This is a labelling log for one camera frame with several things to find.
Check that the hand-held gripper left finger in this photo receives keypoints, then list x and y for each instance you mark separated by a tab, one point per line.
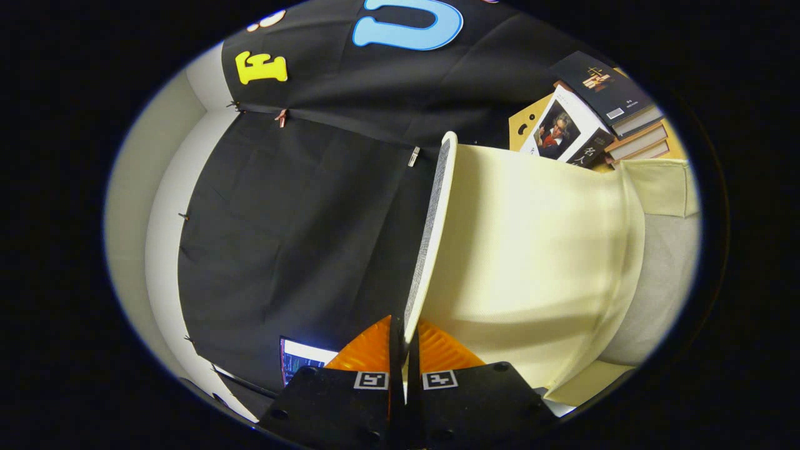
395	375

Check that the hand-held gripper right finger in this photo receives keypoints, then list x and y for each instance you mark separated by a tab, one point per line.
412	387

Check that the grey fabric storage box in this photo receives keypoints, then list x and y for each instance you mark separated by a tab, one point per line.
531	250

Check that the lit computer screen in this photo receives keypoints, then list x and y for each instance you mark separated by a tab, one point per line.
300	359

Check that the black backdrop cloth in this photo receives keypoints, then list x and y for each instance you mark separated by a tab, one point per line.
300	219

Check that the small metal clip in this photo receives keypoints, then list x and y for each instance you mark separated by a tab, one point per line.
414	156

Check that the wooden board with holes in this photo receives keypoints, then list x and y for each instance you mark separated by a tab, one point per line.
524	122

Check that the white portrait book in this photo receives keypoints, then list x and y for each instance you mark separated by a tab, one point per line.
565	128

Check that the brown hardcover book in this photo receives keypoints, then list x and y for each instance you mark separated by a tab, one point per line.
637	139
650	153

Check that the black book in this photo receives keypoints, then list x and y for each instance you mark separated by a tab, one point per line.
603	87

